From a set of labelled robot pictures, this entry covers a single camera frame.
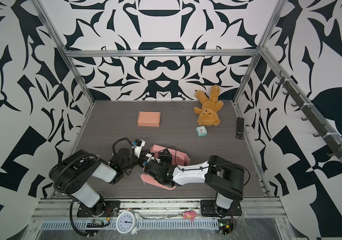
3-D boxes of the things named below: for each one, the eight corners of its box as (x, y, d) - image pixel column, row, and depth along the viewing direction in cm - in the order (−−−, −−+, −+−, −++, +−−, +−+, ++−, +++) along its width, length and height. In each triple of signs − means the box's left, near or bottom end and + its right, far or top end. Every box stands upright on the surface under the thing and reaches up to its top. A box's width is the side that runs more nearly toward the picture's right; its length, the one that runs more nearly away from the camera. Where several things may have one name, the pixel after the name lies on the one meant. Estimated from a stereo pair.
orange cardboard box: (137, 126, 108) (136, 122, 104) (139, 115, 115) (138, 111, 111) (160, 126, 108) (159, 122, 104) (160, 115, 115) (160, 111, 111)
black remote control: (235, 138, 102) (236, 136, 100) (236, 118, 112) (237, 116, 111) (242, 139, 101) (243, 137, 99) (242, 120, 112) (243, 118, 110)
